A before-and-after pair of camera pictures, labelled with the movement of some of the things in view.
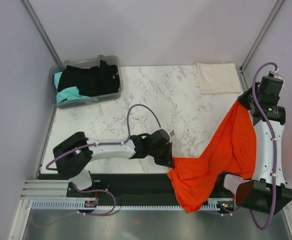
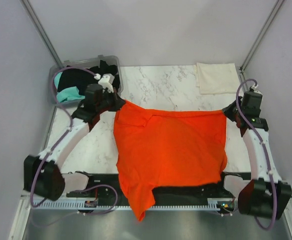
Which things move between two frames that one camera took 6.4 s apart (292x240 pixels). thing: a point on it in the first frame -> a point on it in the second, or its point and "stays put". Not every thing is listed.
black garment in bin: x=95 y=80 stays put
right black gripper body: x=247 y=99 -> x=231 y=112
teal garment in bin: x=68 y=93 stays put
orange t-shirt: x=232 y=152 -> x=157 y=148
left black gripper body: x=161 y=155 -> x=109 y=102
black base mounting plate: x=135 y=186 stays put
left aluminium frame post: x=31 y=14 stays put
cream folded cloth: x=214 y=78 stays put
